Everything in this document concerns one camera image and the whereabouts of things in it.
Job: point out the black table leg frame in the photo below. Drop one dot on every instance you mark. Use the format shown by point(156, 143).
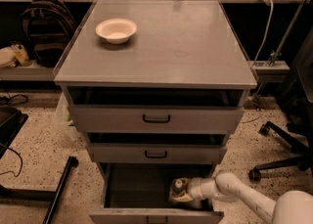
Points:
point(51, 197)

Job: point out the clear plastic water bottle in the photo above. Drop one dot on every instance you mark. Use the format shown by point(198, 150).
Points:
point(176, 190)

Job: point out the grey drawer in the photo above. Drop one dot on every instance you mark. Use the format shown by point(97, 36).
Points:
point(114, 119)
point(139, 194)
point(156, 153)

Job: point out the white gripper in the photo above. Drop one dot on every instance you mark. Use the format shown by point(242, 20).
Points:
point(195, 190)

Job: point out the grey top drawer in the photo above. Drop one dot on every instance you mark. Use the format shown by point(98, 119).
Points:
point(114, 119)

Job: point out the metal diagonal rod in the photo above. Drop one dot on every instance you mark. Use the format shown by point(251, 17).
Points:
point(277, 53)

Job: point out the grey middle drawer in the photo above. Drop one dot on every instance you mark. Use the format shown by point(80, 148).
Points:
point(156, 153)

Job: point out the grey drawer cabinet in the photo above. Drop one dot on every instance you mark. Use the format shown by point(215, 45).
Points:
point(183, 54)

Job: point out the white round object on shelf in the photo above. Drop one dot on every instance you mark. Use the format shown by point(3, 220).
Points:
point(7, 58)

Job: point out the black tray at left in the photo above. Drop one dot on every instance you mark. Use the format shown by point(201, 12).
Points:
point(11, 122)

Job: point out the white paper bowl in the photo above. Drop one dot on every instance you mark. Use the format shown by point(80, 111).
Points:
point(116, 31)

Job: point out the dark backpack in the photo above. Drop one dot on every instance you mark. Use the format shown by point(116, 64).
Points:
point(48, 26)

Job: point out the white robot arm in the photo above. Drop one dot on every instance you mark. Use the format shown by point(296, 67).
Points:
point(292, 207)

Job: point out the grey bottom drawer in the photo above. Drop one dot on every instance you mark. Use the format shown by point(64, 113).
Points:
point(139, 194)

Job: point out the clear plastic bag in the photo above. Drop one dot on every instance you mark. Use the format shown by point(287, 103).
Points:
point(63, 118)

